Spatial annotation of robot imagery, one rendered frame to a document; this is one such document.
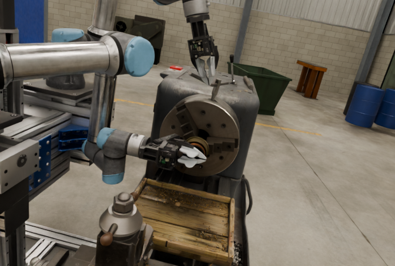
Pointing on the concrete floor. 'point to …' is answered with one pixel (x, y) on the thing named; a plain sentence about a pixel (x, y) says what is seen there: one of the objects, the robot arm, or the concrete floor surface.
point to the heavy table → (310, 79)
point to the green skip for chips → (263, 85)
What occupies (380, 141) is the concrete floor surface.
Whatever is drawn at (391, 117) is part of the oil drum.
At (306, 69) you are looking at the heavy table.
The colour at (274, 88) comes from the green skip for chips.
